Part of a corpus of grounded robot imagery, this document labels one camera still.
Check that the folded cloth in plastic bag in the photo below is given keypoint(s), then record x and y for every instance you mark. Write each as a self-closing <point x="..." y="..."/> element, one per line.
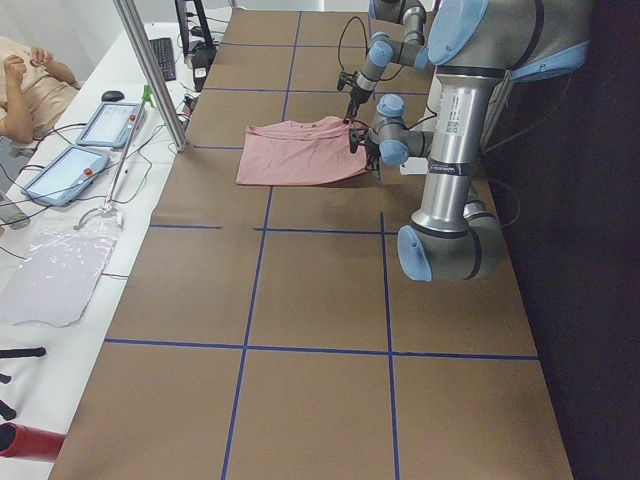
<point x="56" y="281"/>

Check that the aluminium frame post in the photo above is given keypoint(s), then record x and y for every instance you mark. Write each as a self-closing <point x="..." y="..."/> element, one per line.
<point x="141" y="45"/>

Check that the black keyboard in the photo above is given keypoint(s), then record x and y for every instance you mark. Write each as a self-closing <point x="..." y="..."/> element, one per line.
<point x="162" y="49"/>

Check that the far teach pendant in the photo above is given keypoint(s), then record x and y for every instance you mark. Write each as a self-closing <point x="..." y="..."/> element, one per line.
<point x="111" y="125"/>

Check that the metal reacher grabber tool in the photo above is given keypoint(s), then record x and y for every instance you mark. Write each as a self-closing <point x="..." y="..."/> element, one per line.
<point x="108" y="210"/>

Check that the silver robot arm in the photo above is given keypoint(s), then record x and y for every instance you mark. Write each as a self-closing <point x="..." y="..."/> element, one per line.
<point x="383" y="51"/>
<point x="473" y="46"/>

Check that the seated person beige shirt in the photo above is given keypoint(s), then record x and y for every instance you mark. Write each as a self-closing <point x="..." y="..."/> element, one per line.
<point x="36" y="90"/>

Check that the pink Snoopy t-shirt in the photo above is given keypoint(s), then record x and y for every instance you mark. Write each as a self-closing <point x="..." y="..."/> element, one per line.
<point x="291" y="153"/>

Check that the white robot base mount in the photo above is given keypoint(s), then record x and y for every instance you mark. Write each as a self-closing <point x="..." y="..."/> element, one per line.
<point x="414" y="166"/>

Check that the black computer mouse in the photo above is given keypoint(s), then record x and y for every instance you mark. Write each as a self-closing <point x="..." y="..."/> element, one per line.
<point x="112" y="96"/>

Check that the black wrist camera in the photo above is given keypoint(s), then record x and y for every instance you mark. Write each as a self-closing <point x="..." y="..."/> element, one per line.
<point x="357" y="137"/>
<point x="346" y="79"/>

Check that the red cylinder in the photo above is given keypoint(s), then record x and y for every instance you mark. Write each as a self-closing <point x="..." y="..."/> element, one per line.
<point x="29" y="443"/>

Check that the teach pendant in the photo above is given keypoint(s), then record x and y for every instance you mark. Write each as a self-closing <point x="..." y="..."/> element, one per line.
<point x="66" y="177"/>
<point x="111" y="125"/>

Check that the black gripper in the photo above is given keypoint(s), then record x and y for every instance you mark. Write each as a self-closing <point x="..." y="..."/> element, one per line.
<point x="355" y="102"/>
<point x="371" y="151"/>

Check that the near teach pendant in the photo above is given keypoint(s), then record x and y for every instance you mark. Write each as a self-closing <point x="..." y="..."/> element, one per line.
<point x="66" y="177"/>

